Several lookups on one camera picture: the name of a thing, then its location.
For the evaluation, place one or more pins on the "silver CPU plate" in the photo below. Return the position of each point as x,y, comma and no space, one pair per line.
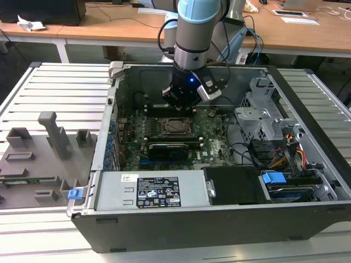
176,125

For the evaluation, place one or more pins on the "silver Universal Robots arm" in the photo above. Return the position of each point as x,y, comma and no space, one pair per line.
193,33

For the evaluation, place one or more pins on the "black RAM slot bank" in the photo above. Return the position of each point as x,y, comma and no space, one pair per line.
170,140
159,111

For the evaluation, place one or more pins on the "CPU socket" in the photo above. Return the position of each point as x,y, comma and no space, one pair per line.
162,134

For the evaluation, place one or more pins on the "black graphics card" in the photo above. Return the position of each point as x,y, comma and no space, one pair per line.
168,152

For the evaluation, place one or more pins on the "green motherboard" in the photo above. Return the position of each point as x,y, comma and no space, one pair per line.
216,148

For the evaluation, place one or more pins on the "pale blue teach pendant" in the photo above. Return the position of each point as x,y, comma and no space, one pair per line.
235,43

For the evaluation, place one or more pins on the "silver metal drive cage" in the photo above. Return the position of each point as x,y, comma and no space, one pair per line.
252,117

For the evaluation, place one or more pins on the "brown cardboard box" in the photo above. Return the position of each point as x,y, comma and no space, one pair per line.
115,52

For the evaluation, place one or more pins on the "pale blue paper sheet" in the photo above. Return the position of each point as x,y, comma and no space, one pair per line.
150,10

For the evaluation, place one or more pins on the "black power supply label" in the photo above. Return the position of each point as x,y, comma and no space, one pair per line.
159,191

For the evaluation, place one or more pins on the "black plastic shroud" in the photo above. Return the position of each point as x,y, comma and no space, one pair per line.
233,186

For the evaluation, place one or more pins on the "beige crumpled object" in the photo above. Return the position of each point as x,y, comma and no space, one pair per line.
251,6

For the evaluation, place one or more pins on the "long wooden desk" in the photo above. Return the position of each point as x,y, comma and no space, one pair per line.
288,35

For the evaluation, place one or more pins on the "grey power supply unit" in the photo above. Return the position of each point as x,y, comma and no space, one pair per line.
115,191

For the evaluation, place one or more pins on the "hard disk in blue carrier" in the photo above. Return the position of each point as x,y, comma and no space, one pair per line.
274,180

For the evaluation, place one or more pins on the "flat white tablet device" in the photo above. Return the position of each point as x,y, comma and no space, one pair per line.
288,12

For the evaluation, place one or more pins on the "white paper sheet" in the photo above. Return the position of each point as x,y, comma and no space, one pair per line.
300,20

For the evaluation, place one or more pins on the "black open PC case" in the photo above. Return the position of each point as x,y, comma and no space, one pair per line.
192,230

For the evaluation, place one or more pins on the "silver laptop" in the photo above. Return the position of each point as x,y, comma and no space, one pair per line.
299,4

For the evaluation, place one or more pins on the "blue plastic case clip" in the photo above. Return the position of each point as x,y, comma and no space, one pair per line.
74,194

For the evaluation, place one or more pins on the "black box on desk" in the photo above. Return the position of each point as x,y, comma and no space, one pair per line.
41,11

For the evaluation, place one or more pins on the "crumpled white paper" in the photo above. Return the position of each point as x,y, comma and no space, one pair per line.
30,25

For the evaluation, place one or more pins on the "grey parts rack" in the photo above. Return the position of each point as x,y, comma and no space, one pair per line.
35,175

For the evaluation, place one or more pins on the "green RAM stick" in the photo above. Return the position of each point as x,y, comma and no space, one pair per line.
35,179

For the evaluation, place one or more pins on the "short wooden desk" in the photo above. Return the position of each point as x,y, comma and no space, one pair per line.
16,31

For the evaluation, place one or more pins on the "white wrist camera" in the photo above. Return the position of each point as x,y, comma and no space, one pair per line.
208,91

